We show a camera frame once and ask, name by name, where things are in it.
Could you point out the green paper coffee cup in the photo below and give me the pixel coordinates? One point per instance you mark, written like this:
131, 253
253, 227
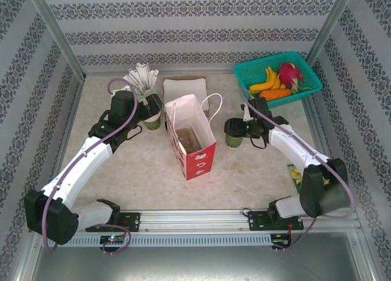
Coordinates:
234, 143

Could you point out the stack of green paper cups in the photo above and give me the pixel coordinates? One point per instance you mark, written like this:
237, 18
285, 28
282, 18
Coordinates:
152, 123

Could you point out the white paper bag red print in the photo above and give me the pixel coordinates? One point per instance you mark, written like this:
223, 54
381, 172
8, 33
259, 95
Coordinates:
198, 165

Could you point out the brown pulp cup carrier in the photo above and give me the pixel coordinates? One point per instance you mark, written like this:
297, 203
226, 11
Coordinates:
187, 139

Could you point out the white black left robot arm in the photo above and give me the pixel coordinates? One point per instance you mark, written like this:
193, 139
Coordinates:
85, 159

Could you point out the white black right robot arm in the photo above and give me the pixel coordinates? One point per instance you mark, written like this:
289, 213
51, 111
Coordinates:
293, 143

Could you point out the white wrapped straw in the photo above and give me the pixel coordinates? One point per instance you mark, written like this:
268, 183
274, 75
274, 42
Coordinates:
134, 78
153, 78
142, 73
129, 82

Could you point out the mint green straw holder cup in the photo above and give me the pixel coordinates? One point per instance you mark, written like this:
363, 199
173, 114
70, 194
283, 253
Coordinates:
143, 94

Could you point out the orange toy fruit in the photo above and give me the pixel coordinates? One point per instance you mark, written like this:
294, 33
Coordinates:
275, 94

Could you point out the yellow banana bunch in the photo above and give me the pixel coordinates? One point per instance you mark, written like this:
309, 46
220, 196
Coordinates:
265, 84

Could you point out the teal plastic mesh basket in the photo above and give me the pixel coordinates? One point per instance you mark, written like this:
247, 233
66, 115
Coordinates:
244, 70

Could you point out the pink dragon fruit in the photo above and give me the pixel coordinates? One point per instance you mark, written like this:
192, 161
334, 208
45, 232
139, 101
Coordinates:
290, 74

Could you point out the green Fox's candy bag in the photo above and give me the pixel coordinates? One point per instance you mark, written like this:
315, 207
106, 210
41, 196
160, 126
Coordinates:
294, 177

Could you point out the small black circuit board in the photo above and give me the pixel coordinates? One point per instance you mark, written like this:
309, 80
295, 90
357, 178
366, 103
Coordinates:
113, 239
281, 240

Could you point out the grey sheet metal panel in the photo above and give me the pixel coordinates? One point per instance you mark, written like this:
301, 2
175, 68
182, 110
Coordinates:
195, 265

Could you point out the aluminium table side rail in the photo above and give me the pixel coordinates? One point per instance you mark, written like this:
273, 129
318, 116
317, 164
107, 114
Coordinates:
61, 146
320, 131

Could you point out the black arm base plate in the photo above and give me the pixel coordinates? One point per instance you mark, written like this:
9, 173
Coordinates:
258, 221
131, 221

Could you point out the aluminium frame post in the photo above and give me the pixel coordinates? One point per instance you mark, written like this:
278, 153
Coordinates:
331, 24
52, 24

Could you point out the aluminium mounting rail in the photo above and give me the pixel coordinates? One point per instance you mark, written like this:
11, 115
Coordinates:
195, 220

